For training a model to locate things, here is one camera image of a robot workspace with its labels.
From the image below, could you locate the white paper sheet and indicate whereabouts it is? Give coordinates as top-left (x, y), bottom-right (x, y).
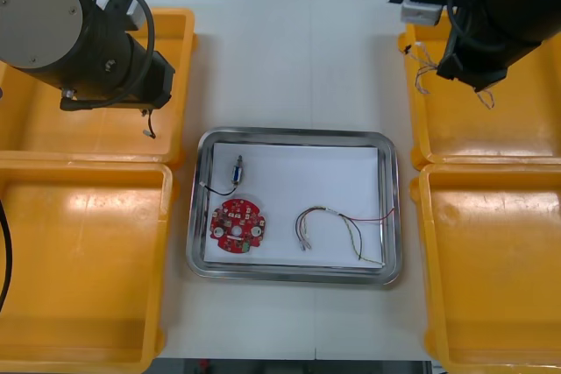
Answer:
top-left (203, 141), bottom-right (385, 268)

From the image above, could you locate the yellow-orange plastic bin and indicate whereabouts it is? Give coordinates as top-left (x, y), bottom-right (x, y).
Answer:
top-left (0, 159), bottom-right (181, 374)
top-left (0, 6), bottom-right (196, 169)
top-left (410, 162), bottom-right (561, 374)
top-left (397, 5), bottom-right (561, 172)

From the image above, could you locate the small metal solenoid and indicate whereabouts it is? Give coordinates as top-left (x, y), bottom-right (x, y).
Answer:
top-left (197, 153), bottom-right (246, 197)
top-left (140, 107), bottom-right (158, 139)

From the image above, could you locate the thin twisted wire harness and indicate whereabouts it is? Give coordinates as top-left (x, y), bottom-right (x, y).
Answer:
top-left (402, 40), bottom-right (497, 110)

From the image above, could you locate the steel tray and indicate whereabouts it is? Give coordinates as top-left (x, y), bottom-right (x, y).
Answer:
top-left (185, 127), bottom-right (403, 286)

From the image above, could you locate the red black green-yellow wire harness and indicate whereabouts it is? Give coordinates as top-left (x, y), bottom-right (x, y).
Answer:
top-left (294, 205), bottom-right (398, 266)

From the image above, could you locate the round red circuit board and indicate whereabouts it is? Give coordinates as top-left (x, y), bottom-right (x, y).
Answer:
top-left (209, 197), bottom-right (267, 256)

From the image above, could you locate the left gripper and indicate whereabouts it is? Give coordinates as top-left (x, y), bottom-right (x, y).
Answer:
top-left (140, 47), bottom-right (176, 109)

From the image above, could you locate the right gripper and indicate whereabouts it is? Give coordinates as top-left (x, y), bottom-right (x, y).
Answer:
top-left (437, 31), bottom-right (514, 94)

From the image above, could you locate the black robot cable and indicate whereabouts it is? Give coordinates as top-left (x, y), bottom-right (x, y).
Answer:
top-left (0, 201), bottom-right (13, 312)

